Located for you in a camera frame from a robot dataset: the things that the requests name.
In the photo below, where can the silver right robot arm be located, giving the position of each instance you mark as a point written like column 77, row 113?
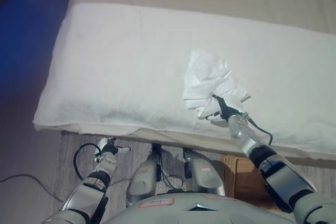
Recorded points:
column 275, row 166

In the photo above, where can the silver left robot leg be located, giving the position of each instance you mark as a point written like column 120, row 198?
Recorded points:
column 143, row 176

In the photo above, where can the white textured bed blanket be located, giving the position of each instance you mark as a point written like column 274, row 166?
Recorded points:
column 131, row 72

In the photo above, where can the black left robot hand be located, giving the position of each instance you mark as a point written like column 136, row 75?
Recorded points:
column 109, row 146

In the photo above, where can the silver robot leg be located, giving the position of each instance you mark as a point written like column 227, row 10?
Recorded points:
column 143, row 176
column 204, row 174

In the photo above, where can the white garment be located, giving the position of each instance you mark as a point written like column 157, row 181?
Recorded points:
column 210, row 77

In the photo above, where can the silver right robot leg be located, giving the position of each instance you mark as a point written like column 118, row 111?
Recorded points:
column 204, row 174

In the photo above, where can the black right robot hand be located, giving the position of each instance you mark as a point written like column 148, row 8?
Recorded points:
column 226, row 110

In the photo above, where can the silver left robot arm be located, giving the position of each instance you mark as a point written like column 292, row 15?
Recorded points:
column 88, row 186

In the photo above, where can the grey robot torso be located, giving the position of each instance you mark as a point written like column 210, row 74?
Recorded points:
column 71, row 153
column 199, row 211

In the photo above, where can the beige low platform bed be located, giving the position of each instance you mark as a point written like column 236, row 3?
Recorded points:
column 162, row 137

